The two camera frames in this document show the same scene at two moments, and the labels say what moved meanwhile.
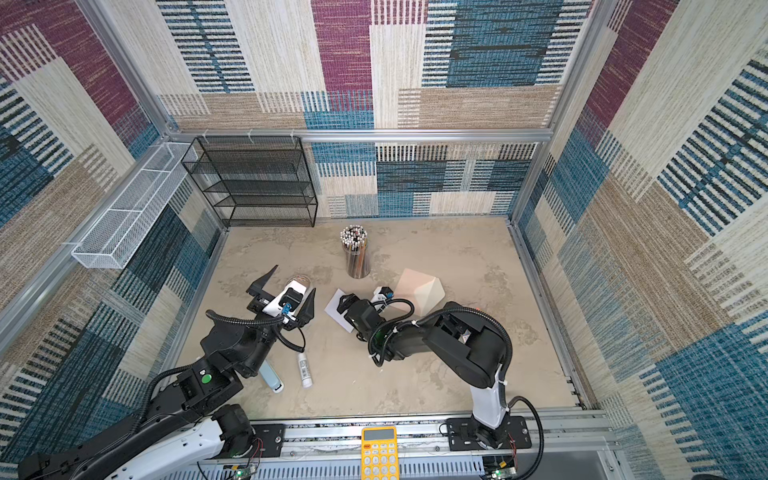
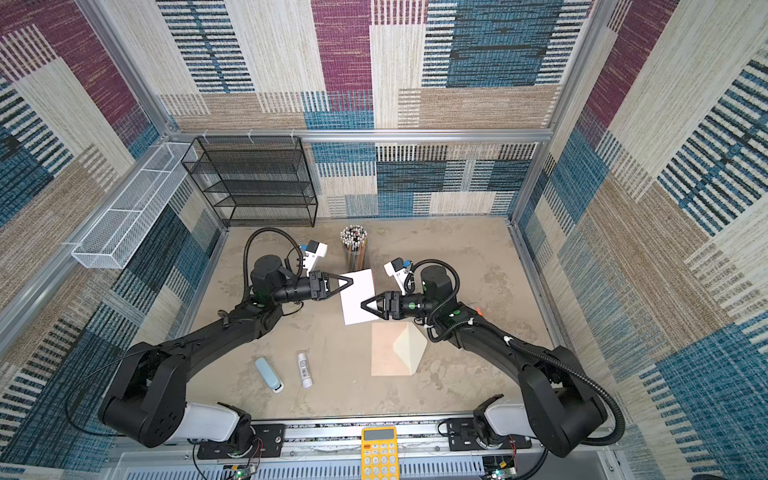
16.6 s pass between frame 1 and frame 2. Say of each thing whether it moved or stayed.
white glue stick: stayed
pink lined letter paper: moved
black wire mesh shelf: stayed
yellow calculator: stayed
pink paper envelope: moved
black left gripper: moved
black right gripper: moved
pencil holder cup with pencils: stayed
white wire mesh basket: stayed
